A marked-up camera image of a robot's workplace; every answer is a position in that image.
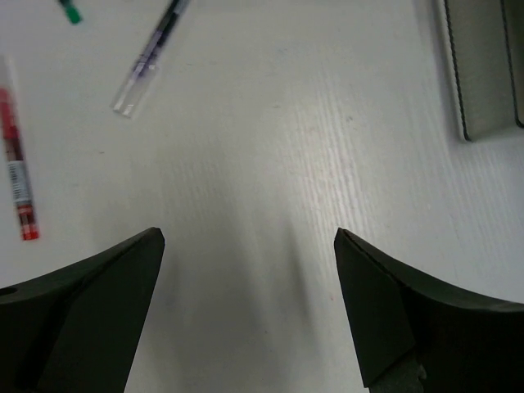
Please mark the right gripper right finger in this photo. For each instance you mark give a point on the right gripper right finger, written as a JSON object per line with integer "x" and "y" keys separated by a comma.
{"x": 413, "y": 332}

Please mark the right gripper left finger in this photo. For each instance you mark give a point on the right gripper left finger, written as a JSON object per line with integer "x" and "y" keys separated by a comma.
{"x": 77, "y": 329}

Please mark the red pen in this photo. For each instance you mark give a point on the red pen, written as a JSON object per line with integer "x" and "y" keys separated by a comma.
{"x": 16, "y": 166}

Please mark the purple pen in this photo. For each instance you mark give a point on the purple pen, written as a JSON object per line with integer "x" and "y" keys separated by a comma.
{"x": 145, "y": 67}

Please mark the clear drawer organizer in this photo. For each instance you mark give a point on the clear drawer organizer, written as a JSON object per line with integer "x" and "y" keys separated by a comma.
{"x": 476, "y": 43}

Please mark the green pen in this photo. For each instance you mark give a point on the green pen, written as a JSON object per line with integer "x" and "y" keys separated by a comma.
{"x": 71, "y": 11}

